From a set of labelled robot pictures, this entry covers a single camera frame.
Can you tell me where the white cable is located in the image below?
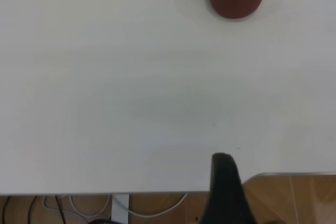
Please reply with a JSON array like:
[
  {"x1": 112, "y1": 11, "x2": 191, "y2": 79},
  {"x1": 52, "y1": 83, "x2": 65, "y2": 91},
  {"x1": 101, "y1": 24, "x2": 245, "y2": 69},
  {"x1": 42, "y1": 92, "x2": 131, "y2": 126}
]
[{"x1": 68, "y1": 194, "x2": 188, "y2": 219}]

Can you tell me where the white table leg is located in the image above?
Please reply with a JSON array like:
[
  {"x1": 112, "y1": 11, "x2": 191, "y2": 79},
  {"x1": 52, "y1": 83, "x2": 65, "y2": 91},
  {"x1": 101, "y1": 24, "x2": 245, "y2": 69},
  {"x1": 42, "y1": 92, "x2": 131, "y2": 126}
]
[{"x1": 111, "y1": 194, "x2": 131, "y2": 224}]

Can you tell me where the dark round floor object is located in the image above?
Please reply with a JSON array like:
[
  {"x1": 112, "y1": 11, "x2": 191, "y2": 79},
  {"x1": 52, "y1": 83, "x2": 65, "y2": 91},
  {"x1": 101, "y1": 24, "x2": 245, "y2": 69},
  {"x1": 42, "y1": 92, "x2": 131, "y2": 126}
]
[{"x1": 88, "y1": 218, "x2": 119, "y2": 224}]

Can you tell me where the grey cable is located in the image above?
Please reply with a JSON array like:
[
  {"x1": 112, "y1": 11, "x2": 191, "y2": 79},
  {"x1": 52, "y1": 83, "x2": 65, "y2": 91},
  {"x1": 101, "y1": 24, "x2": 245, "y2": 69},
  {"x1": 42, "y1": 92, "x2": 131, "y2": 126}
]
[{"x1": 43, "y1": 195, "x2": 77, "y2": 216}]

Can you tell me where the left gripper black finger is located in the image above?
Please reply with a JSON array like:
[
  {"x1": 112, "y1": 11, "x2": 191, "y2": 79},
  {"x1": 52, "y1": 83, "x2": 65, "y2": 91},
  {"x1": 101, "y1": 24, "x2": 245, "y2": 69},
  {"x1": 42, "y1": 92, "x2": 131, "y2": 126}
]
[{"x1": 201, "y1": 152, "x2": 257, "y2": 224}]

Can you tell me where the black cable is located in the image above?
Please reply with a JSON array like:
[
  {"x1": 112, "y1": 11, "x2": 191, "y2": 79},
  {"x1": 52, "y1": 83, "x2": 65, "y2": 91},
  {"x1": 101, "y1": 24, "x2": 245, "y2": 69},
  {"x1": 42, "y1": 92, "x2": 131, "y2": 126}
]
[
  {"x1": 28, "y1": 196, "x2": 39, "y2": 224},
  {"x1": 2, "y1": 196, "x2": 12, "y2": 224},
  {"x1": 54, "y1": 195, "x2": 66, "y2": 224}
]

